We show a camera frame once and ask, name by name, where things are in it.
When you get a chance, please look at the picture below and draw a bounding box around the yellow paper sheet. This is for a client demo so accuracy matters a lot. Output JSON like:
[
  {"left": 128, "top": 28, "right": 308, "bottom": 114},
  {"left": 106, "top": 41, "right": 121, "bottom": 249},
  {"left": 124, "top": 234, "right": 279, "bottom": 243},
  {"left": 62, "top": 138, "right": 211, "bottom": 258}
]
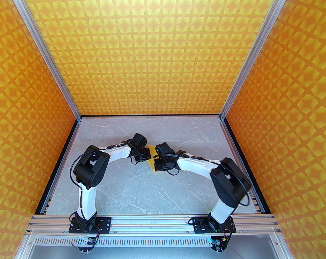
[{"left": 147, "top": 145, "right": 163, "bottom": 173}]

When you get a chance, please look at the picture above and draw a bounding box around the small circuit board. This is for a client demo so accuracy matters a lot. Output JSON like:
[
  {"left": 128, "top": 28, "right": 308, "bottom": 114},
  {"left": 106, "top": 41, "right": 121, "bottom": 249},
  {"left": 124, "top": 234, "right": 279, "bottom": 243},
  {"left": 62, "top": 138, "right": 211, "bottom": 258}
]
[
  {"left": 76, "top": 236, "right": 96, "bottom": 253},
  {"left": 210, "top": 236, "right": 228, "bottom": 252}
]

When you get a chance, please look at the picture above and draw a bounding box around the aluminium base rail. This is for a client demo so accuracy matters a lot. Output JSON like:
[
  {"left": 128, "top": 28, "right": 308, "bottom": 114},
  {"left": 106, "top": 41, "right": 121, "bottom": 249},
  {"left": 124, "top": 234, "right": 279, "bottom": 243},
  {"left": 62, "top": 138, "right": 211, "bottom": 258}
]
[{"left": 27, "top": 214, "right": 281, "bottom": 235}]

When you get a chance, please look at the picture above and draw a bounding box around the aluminium table side rail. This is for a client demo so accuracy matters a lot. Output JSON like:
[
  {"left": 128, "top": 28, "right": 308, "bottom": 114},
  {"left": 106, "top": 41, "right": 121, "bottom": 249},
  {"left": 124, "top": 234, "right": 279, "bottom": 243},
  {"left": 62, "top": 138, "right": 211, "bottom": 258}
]
[
  {"left": 220, "top": 119, "right": 266, "bottom": 214},
  {"left": 33, "top": 119, "right": 82, "bottom": 215}
]

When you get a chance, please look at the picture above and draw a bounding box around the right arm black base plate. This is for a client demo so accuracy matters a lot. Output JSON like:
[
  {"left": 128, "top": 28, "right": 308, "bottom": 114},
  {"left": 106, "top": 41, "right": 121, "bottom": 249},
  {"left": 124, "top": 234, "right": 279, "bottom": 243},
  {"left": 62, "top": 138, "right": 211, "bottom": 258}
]
[{"left": 193, "top": 216, "right": 237, "bottom": 234}]

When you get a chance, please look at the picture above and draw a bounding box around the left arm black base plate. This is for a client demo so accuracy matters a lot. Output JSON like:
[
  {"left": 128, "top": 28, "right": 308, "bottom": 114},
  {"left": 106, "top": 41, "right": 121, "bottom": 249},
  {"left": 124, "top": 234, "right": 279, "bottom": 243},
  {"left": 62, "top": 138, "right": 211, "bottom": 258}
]
[{"left": 69, "top": 216, "right": 111, "bottom": 233}]

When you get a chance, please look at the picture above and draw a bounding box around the slotted cable duct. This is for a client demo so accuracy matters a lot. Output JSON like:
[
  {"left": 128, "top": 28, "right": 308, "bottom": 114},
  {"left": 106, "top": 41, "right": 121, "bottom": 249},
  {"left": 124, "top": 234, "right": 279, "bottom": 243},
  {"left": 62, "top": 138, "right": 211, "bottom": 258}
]
[{"left": 33, "top": 236, "right": 277, "bottom": 247}]

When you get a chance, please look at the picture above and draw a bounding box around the aluminium frame post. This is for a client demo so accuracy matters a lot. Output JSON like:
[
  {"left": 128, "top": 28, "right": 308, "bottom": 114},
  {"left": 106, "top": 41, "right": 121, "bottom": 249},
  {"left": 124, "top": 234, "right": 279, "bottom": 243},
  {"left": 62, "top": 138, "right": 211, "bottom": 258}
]
[
  {"left": 219, "top": 0, "right": 295, "bottom": 121},
  {"left": 4, "top": 0, "right": 81, "bottom": 122}
]

